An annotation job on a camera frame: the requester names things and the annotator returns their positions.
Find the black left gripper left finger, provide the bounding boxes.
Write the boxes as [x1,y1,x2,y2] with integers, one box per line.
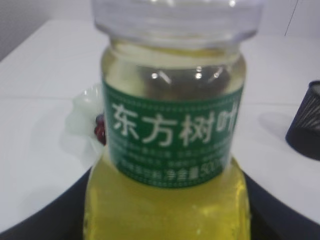
[0,170,91,240]

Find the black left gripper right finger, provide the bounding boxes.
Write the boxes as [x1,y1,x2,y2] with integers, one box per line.
[244,173,320,240]

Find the purple artificial grape bunch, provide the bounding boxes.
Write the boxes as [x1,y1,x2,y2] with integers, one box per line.
[94,113,107,146]

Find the yellow tea drink bottle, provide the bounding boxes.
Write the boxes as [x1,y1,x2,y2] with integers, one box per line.
[83,0,263,240]

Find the green wavy glass plate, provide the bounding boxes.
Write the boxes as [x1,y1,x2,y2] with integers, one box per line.
[65,83,104,160]

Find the black mesh pen holder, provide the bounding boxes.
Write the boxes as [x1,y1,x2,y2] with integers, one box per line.
[285,79,320,161]

